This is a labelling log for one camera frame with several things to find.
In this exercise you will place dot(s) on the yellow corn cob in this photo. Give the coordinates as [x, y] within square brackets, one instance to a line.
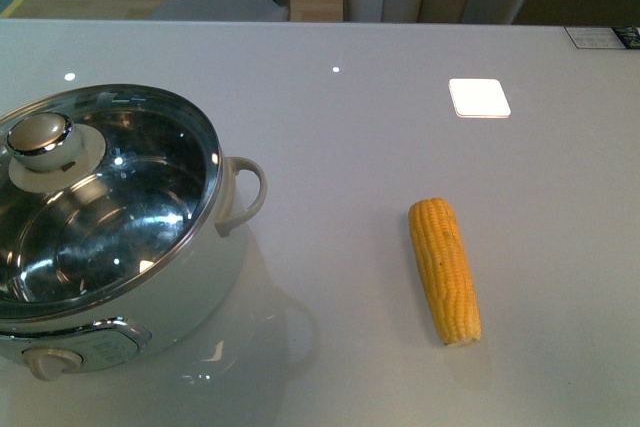
[444, 272]

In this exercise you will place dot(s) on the glass pot lid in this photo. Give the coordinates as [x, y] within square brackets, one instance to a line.
[70, 247]

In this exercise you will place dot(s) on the white electric cooking pot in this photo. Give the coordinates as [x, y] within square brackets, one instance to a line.
[156, 312]

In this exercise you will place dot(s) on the product label sticker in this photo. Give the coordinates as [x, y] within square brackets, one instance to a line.
[612, 38]

